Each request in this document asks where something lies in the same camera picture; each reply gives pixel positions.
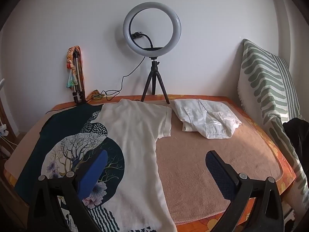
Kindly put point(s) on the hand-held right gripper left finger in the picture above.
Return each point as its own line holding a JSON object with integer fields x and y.
{"x": 94, "y": 174}

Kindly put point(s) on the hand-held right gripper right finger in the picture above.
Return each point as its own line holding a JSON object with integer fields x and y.
{"x": 219, "y": 174}

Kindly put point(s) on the teal and white printed T-shirt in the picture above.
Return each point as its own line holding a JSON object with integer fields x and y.
{"x": 135, "y": 137}

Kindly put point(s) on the beige blanket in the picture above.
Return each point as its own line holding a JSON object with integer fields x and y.
{"x": 205, "y": 154}

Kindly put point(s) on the orange floral bedsheet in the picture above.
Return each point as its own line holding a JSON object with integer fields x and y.
{"x": 200, "y": 224}

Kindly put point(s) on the white folded shirt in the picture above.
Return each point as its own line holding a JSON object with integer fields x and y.
{"x": 205, "y": 120}

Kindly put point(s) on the dark cloth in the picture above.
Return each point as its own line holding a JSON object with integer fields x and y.
{"x": 297, "y": 137}

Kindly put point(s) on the silver tripod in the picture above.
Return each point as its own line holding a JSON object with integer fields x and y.
{"x": 77, "y": 77}

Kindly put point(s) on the colourful floral scarf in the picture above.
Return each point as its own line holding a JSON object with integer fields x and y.
{"x": 71, "y": 77}

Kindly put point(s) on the white power strip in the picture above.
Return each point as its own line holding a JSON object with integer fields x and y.
{"x": 3, "y": 129}

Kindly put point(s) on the green striped pillow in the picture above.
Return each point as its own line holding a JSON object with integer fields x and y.
{"x": 260, "y": 77}

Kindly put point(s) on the black mini tripod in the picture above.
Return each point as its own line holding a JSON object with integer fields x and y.
{"x": 153, "y": 77}

